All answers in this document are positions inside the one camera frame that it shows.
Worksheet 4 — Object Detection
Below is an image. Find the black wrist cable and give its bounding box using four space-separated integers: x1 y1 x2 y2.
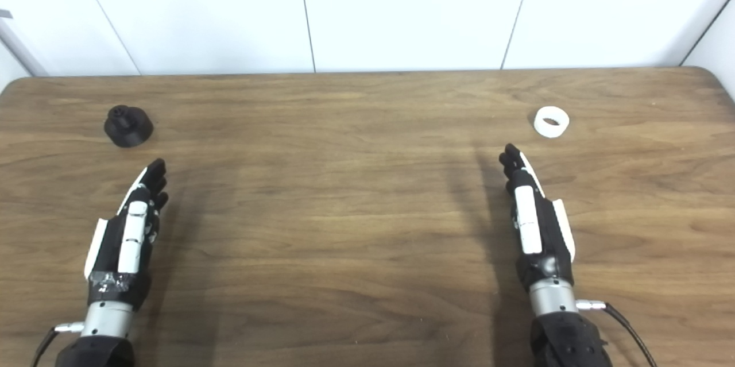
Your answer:
32 322 86 367
576 300 659 367

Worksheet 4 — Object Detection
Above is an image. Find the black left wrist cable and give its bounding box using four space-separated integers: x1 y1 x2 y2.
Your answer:
32 322 86 367

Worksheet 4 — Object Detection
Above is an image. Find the round black plastic part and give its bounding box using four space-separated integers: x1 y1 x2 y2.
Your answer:
104 105 154 148

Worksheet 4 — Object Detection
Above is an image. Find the grey wall corner post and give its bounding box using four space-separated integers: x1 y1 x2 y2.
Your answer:
0 9 50 77

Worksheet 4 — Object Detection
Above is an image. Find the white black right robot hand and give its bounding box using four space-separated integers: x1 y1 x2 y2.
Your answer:
498 144 577 293

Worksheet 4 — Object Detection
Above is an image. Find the white plastic ring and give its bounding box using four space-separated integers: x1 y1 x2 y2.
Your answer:
533 106 570 138

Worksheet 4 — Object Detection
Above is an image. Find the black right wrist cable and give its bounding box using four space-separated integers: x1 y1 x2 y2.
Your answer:
576 300 659 367

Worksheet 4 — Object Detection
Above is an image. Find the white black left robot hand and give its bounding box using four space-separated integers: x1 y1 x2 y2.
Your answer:
84 158 169 313

